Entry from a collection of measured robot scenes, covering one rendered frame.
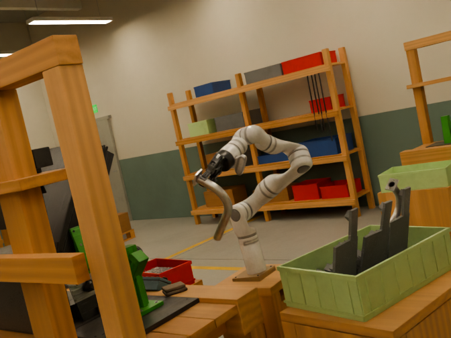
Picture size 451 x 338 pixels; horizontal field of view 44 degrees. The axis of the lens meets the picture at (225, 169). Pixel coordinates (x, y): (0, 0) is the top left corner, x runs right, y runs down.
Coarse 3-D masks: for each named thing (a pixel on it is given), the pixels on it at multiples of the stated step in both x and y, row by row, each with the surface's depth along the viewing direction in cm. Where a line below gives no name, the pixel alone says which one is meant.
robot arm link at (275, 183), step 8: (296, 152) 228; (304, 152) 228; (296, 160) 227; (304, 160) 226; (296, 168) 228; (304, 168) 228; (272, 176) 238; (280, 176) 234; (288, 176) 232; (296, 176) 232; (264, 184) 240; (272, 184) 237; (280, 184) 236; (288, 184) 238; (272, 192) 240
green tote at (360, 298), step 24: (336, 240) 246; (360, 240) 256; (408, 240) 245; (432, 240) 221; (288, 264) 228; (312, 264) 236; (384, 264) 202; (408, 264) 211; (432, 264) 220; (288, 288) 223; (312, 288) 212; (336, 288) 202; (360, 288) 194; (384, 288) 201; (408, 288) 210; (336, 312) 204; (360, 312) 195
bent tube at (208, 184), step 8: (208, 184) 188; (216, 184) 188; (216, 192) 187; (224, 192) 187; (224, 200) 187; (224, 208) 190; (232, 208) 190; (224, 216) 192; (224, 224) 195; (216, 232) 199; (216, 240) 202
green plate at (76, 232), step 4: (72, 228) 238; (76, 228) 239; (72, 232) 237; (76, 232) 239; (80, 232) 240; (72, 236) 237; (76, 236) 238; (80, 236) 239; (76, 240) 237; (80, 240) 239; (76, 244) 237; (76, 248) 239; (80, 248) 237; (84, 248) 239; (76, 252) 240; (80, 252) 236; (84, 252) 238; (88, 264) 237; (88, 268) 236
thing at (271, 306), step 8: (264, 296) 239; (272, 296) 237; (280, 296) 242; (264, 304) 239; (272, 304) 237; (280, 304) 241; (264, 312) 240; (272, 312) 238; (264, 320) 241; (272, 320) 239; (280, 320) 240; (264, 328) 272; (272, 328) 239; (280, 328) 239; (224, 336) 256; (232, 336) 253; (272, 336) 240; (280, 336) 238
